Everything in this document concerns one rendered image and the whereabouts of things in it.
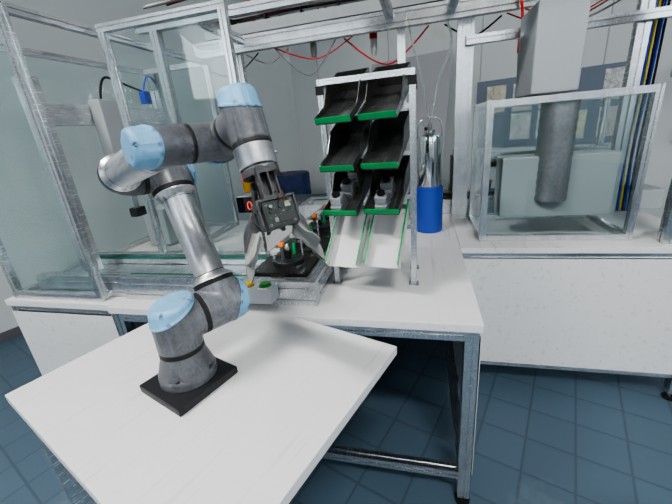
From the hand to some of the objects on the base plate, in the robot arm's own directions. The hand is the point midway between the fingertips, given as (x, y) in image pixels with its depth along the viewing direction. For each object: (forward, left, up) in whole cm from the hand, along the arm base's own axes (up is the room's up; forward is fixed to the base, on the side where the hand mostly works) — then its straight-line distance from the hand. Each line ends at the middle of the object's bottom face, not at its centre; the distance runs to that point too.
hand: (288, 271), depth 67 cm
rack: (+74, +36, -37) cm, 91 cm away
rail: (+18, +77, -38) cm, 88 cm away
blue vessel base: (+144, +50, -37) cm, 157 cm away
